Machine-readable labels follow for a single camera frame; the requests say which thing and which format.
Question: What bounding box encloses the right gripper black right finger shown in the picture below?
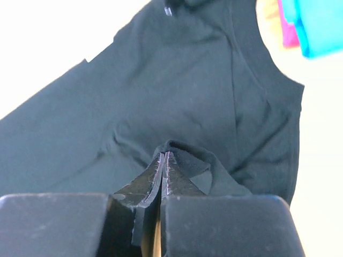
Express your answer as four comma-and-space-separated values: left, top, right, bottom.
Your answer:
160, 152, 304, 257

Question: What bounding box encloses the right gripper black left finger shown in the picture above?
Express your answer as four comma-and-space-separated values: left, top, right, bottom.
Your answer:
1, 154, 164, 256

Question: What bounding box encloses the black t-shirt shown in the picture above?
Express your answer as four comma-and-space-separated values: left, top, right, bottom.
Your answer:
1, 1, 303, 202

